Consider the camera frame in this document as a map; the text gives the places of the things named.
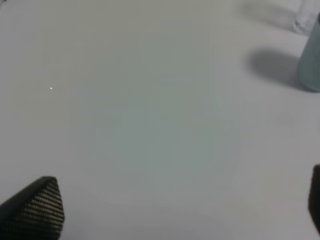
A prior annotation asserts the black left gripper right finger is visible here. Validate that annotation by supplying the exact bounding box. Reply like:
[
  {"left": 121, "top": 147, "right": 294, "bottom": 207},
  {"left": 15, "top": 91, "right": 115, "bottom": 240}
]
[{"left": 308, "top": 164, "right": 320, "bottom": 234}]

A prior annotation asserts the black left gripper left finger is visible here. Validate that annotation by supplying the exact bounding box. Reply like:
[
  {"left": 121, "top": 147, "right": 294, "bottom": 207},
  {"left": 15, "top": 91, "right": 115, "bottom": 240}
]
[{"left": 0, "top": 176, "right": 65, "bottom": 240}]

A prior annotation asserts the teal green plastic cup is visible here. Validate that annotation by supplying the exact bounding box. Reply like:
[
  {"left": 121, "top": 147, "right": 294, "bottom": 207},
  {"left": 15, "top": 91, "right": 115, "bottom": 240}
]
[{"left": 297, "top": 13, "right": 320, "bottom": 92}]

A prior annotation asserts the clear tall glass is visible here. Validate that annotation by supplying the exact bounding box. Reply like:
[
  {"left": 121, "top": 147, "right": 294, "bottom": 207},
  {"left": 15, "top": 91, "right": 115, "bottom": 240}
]
[{"left": 293, "top": 0, "right": 320, "bottom": 36}]

